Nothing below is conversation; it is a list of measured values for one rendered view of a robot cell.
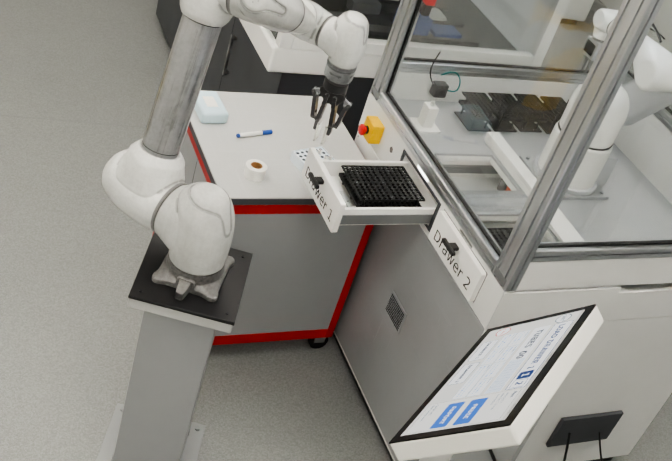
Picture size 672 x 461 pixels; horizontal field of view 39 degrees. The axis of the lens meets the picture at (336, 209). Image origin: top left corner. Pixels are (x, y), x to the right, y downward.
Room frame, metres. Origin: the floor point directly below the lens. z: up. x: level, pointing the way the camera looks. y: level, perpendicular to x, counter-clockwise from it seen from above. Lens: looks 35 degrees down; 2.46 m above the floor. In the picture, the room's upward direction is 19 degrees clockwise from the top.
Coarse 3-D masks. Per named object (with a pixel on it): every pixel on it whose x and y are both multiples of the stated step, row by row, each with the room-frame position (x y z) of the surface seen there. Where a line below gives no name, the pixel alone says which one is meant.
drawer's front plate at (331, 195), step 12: (312, 156) 2.47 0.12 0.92; (312, 168) 2.45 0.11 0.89; (324, 168) 2.41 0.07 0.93; (324, 180) 2.37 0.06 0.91; (312, 192) 2.41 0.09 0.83; (324, 192) 2.35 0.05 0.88; (336, 192) 2.31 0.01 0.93; (336, 204) 2.28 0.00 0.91; (324, 216) 2.31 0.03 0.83; (336, 216) 2.26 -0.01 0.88; (336, 228) 2.26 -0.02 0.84
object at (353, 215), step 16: (336, 160) 2.53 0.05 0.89; (352, 160) 2.56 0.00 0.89; (368, 160) 2.59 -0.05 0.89; (336, 176) 2.53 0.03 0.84; (416, 176) 2.60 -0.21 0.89; (352, 208) 2.30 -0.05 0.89; (368, 208) 2.33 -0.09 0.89; (384, 208) 2.36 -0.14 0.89; (400, 208) 2.39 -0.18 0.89; (416, 208) 2.42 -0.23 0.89; (432, 208) 2.45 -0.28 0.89; (352, 224) 2.31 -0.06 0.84; (368, 224) 2.34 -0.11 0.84; (384, 224) 2.37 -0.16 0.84; (400, 224) 2.40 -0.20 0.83
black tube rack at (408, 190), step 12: (360, 168) 2.52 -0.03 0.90; (372, 168) 2.55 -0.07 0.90; (384, 168) 2.57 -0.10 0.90; (396, 168) 2.59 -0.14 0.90; (348, 180) 2.48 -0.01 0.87; (360, 180) 2.46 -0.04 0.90; (372, 180) 2.48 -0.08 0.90; (384, 180) 2.51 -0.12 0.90; (396, 180) 2.53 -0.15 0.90; (408, 180) 2.55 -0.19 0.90; (348, 192) 2.43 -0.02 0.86; (372, 192) 2.41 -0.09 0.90; (384, 192) 2.44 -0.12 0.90; (396, 192) 2.46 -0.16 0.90; (408, 192) 2.48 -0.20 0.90; (420, 192) 2.50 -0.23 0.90; (360, 204) 2.37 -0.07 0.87; (372, 204) 2.39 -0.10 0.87; (384, 204) 2.42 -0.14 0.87; (396, 204) 2.44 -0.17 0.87; (408, 204) 2.46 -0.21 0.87; (420, 204) 2.48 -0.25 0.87
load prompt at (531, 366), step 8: (552, 328) 1.74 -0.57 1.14; (560, 328) 1.73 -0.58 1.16; (552, 336) 1.70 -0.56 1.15; (560, 336) 1.68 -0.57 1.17; (544, 344) 1.67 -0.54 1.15; (552, 344) 1.65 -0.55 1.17; (536, 352) 1.64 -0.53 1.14; (544, 352) 1.62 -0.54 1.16; (528, 360) 1.61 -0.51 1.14; (536, 360) 1.59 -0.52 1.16; (544, 360) 1.58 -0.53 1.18; (528, 368) 1.56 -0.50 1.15; (536, 368) 1.55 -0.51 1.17; (520, 376) 1.53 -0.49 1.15; (528, 376) 1.52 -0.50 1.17; (512, 384) 1.51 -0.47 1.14; (520, 384) 1.50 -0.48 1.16
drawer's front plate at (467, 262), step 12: (444, 216) 2.37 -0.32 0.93; (432, 228) 2.40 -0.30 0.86; (444, 228) 2.35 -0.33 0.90; (456, 228) 2.33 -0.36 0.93; (432, 240) 2.38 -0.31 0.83; (456, 240) 2.29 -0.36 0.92; (444, 252) 2.31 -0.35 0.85; (456, 252) 2.27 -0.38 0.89; (468, 252) 2.23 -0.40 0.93; (456, 264) 2.25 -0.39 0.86; (468, 264) 2.21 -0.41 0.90; (480, 264) 2.20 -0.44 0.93; (456, 276) 2.23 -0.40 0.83; (468, 276) 2.19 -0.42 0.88; (480, 276) 2.15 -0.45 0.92; (468, 288) 2.17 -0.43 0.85; (468, 300) 2.16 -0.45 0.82
